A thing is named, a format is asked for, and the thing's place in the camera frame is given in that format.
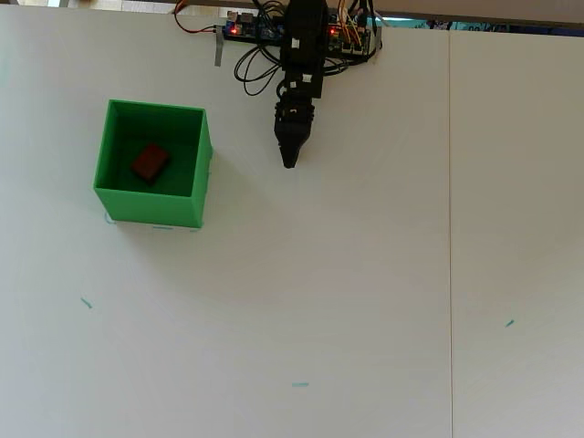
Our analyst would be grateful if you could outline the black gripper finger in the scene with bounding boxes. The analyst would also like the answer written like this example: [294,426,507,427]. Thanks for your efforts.
[275,130,298,170]
[295,131,314,162]

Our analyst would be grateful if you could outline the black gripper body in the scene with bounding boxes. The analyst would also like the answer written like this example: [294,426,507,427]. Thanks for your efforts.
[273,86,318,137]

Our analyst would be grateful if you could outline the red block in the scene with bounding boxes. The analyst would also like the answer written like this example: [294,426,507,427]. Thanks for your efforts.
[129,142,172,185]

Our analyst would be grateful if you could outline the green open bin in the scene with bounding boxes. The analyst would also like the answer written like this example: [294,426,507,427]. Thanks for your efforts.
[92,99,215,230]

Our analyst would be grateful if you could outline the blue controller circuit board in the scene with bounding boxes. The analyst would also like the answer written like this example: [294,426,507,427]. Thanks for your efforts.
[225,10,288,41]

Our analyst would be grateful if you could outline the black servo cable bundle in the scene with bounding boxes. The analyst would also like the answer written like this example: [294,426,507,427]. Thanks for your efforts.
[234,41,283,97]

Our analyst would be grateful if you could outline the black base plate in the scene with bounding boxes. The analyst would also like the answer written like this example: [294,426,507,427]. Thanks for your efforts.
[223,34,382,60]

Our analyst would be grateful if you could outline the coloured jumper wires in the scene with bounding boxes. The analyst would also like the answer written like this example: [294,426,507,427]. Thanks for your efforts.
[336,0,367,47]

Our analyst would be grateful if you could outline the black power cable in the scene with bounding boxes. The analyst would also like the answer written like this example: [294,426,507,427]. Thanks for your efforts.
[358,0,385,65]

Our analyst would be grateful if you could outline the red orange wire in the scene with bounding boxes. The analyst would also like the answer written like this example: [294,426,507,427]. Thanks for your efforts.
[174,0,219,35]

